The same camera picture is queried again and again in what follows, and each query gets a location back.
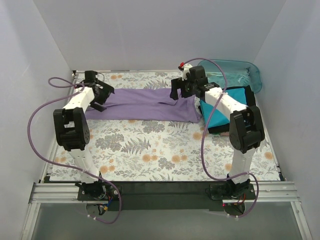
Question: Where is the floral table mat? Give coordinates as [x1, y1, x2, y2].
[48, 71, 280, 182]

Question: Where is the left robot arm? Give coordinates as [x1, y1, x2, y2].
[53, 70, 115, 200]

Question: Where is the aluminium frame rail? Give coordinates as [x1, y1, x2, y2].
[29, 181, 300, 204]

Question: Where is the teal folded t shirt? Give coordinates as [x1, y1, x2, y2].
[200, 87, 247, 132]

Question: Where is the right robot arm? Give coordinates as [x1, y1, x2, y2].
[170, 63, 265, 199]

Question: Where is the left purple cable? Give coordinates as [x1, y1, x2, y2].
[27, 77, 124, 225]

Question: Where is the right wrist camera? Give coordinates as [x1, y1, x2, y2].
[178, 62, 193, 81]

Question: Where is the purple cable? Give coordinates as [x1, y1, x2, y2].
[27, 77, 124, 225]
[177, 58, 260, 219]

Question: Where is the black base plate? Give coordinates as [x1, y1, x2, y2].
[75, 181, 256, 212]

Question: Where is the pink folded t shirt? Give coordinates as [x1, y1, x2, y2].
[219, 131, 230, 137]

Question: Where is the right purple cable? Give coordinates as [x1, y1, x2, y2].
[177, 58, 260, 219]

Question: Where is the purple t shirt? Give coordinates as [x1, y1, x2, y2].
[85, 88, 201, 123]

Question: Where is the teal plastic bin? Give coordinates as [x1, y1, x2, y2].
[198, 60, 263, 94]

